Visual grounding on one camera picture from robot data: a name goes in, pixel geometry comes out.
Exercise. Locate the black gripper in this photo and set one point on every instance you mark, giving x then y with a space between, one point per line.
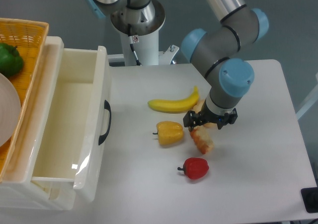
192 119

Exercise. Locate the long square bread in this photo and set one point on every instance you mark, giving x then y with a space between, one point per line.
202 140

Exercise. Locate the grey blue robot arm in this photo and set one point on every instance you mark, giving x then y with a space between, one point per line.
213 54

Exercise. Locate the round bread roll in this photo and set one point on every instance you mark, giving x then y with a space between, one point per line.
197 108

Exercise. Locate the yellow banana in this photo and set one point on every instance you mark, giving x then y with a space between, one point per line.
175 106

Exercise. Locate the yellow bell pepper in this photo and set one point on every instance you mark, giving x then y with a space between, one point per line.
169 132

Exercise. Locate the red bell pepper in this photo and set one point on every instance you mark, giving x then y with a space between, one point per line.
194 168

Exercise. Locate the black box at table corner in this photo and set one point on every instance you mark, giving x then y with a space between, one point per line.
310 199

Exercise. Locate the white plastic drawer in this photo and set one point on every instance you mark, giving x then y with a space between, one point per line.
69 152

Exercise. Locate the white plate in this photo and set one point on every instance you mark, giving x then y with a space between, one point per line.
9 109

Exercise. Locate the white drawer cabinet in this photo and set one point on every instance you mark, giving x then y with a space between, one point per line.
17 190

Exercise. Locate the green bell pepper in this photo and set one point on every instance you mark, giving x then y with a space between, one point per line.
11 63

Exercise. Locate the white metal frame bar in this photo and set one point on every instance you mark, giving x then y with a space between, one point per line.
308 101

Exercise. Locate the black drawer handle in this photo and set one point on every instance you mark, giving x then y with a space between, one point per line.
106 123

